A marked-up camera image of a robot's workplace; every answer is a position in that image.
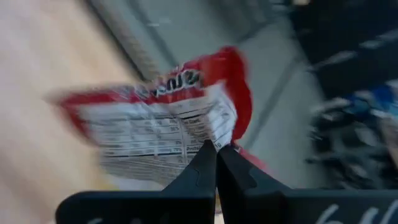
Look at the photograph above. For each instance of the black equipment case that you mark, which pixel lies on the black equipment case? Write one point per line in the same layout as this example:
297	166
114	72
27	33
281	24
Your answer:
348	28

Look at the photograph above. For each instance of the red ramen noodle pack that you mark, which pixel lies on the red ramen noodle pack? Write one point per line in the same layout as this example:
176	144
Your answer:
161	130

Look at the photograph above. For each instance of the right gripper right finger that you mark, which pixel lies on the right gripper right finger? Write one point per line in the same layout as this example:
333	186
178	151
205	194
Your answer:
264	205

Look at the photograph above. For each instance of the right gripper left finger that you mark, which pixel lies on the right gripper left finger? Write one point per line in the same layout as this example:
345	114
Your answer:
174	205

